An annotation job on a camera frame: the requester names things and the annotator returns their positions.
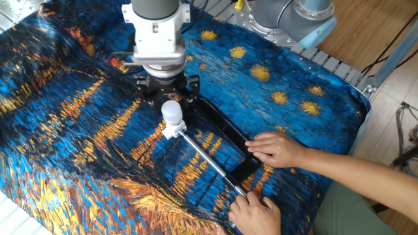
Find green trousers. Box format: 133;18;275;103
312;181;398;235

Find white light bulb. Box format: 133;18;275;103
161;99;184;127

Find white lamp socket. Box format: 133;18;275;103
161;119;188;141

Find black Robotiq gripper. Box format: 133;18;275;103
136;74;201;111

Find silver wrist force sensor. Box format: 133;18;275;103
142;63;187;79

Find person's right forearm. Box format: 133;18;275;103
298;148;418;225

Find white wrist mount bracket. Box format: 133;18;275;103
121;2;191;67

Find person's right hand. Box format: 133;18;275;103
244;131;308;169

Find black floor cable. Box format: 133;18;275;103
361;11;418;78

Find starry night painting cloth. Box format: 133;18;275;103
0;0;372;235

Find black C-clamp with silver screw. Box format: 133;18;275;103
178;97;263;198

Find black stand leg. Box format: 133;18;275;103
391;145;418;166

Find aluminium frame post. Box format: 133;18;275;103
362;19;418;99

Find person's left hand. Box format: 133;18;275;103
227;191;283;235

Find grey hose bundle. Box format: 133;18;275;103
393;101;418;185

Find black wrist cable with connector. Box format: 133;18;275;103
109;50;144;68

